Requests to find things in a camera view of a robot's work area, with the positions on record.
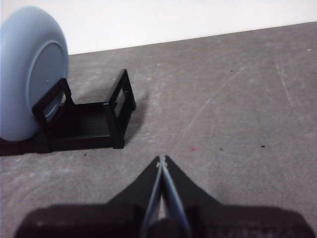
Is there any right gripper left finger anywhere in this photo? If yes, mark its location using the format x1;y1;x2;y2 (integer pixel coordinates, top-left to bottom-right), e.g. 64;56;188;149
13;155;163;238

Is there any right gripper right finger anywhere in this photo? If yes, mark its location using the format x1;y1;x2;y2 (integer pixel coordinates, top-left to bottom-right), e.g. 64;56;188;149
163;155;313;238

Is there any black plastic plate rack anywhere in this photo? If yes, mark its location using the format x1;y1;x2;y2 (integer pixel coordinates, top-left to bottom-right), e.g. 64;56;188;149
0;68;137;157

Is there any blue round plate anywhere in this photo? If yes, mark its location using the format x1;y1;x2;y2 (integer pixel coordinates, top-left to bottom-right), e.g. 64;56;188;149
0;6;69;143

